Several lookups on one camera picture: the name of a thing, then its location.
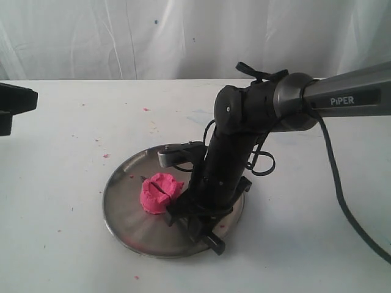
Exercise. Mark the pink dough lump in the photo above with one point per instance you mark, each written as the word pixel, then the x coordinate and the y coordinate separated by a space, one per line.
pixel 154 202

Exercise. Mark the round stainless steel plate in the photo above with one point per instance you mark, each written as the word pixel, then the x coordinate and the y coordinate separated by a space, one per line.
pixel 144 233

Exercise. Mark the black knife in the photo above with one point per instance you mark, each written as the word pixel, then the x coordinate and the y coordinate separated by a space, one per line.
pixel 212 241

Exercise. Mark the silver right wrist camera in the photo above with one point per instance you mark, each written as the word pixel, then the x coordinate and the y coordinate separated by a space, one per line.
pixel 177 154

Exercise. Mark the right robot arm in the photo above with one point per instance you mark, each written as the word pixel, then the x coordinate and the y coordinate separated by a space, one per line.
pixel 244 117

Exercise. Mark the white backdrop curtain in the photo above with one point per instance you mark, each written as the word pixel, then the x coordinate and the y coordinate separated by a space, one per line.
pixel 189 39

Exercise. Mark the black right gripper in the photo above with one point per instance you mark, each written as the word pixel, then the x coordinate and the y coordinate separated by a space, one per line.
pixel 213 187

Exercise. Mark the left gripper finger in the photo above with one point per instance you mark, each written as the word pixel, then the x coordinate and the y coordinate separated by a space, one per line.
pixel 17 100
pixel 5 124

